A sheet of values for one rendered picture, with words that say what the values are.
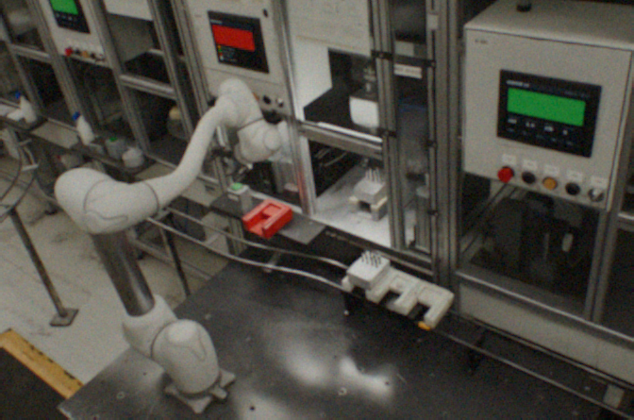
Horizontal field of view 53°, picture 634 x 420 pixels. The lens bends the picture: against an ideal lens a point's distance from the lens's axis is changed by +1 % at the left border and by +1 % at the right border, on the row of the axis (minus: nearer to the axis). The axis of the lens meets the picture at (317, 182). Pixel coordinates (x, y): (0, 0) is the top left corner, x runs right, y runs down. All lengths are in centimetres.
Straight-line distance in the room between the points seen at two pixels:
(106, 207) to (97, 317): 206
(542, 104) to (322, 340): 117
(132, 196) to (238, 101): 51
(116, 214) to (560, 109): 118
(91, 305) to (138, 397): 158
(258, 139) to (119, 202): 53
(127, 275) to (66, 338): 170
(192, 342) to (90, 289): 195
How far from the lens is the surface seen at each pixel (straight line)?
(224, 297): 260
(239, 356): 237
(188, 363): 213
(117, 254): 204
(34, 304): 408
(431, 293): 219
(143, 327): 222
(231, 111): 207
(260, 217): 253
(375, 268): 223
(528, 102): 171
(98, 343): 364
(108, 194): 181
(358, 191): 244
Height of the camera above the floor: 242
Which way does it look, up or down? 34 degrees down
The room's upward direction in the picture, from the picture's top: 8 degrees counter-clockwise
